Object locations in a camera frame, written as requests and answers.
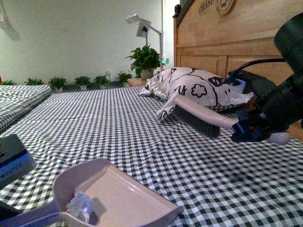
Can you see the pink hand brush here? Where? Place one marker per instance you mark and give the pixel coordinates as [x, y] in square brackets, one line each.
[208, 122]

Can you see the small potted plant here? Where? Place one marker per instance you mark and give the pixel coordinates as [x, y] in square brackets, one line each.
[123, 77]
[33, 82]
[102, 81]
[82, 82]
[56, 83]

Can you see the pink plastic dustpan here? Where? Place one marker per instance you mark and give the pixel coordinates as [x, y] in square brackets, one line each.
[118, 200]

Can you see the far wooden nightstand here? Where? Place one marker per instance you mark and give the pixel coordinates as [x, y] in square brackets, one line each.
[136, 82]

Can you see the white floor lamp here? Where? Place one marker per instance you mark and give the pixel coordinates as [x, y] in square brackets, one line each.
[144, 26]

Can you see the checkered bed sheet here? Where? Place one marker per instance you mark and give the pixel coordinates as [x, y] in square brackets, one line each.
[218, 183]

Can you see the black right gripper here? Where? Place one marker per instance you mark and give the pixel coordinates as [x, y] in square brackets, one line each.
[253, 125]

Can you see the black white patterned pillow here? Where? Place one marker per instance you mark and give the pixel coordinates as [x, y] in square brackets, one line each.
[200, 86]

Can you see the crumpled white paper trash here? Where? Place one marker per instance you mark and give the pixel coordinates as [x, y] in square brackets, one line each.
[81, 207]

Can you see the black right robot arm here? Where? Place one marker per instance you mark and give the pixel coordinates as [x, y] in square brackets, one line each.
[276, 107]

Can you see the large potted green plant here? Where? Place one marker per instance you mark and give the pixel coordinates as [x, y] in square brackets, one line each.
[146, 60]

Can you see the folded checkered blanket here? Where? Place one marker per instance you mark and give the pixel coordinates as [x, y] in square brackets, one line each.
[17, 100]

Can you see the wooden headboard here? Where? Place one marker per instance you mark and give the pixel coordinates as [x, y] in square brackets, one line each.
[220, 36]

